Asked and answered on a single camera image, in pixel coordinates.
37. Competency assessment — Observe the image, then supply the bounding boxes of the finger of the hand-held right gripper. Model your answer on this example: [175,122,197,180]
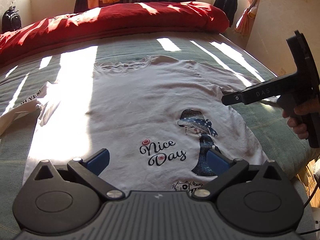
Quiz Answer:
[221,91,247,106]

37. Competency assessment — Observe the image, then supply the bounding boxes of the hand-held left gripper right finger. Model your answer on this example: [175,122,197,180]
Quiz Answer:
[192,149,288,200]

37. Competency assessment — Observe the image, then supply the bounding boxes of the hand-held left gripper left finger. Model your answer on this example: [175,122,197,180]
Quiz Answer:
[34,148,125,200]

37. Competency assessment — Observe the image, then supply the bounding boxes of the white printed t-shirt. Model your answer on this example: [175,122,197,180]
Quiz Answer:
[0,55,278,195]

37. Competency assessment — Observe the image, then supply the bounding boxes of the person's right hand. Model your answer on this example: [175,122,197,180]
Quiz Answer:
[282,96,320,140]

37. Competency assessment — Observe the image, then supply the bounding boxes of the green plaid bed sheet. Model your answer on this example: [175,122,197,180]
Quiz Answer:
[0,30,318,230]

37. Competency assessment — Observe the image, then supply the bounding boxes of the orange curtain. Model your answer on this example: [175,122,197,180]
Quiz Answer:
[234,0,264,38]

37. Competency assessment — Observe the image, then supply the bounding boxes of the black garment on hanger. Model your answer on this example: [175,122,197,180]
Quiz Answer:
[213,0,238,28]

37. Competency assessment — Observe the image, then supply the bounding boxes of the red quilt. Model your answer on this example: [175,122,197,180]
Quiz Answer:
[0,1,230,67]

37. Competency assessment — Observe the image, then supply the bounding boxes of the black backpack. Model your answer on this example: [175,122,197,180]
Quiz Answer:
[2,5,22,33]

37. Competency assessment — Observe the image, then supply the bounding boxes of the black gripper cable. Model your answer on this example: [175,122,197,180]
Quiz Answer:
[299,177,320,235]

